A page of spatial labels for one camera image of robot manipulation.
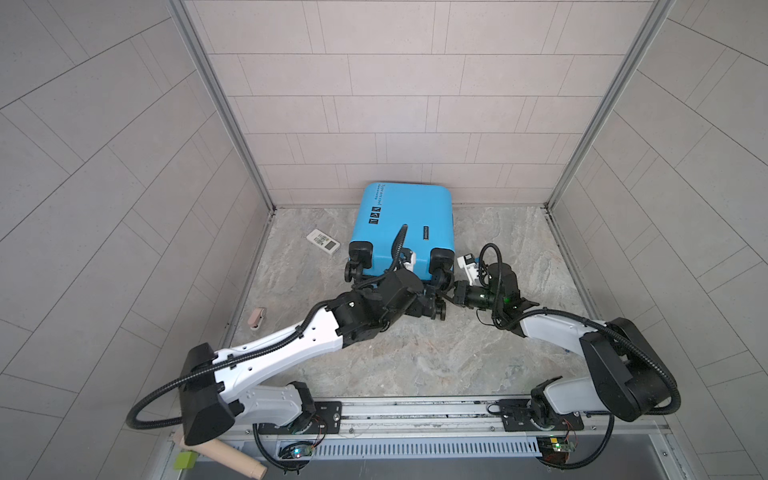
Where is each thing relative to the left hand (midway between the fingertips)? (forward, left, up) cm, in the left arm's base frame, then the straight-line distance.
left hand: (430, 289), depth 71 cm
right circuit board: (-30, -29, -20) cm, 46 cm away
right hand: (+4, -3, -10) cm, 12 cm away
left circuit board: (-30, +29, -16) cm, 45 cm away
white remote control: (+29, +35, -20) cm, 49 cm away
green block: (-32, +53, -16) cm, 64 cm away
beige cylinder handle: (-31, +46, -17) cm, 58 cm away
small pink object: (0, +48, -18) cm, 52 cm away
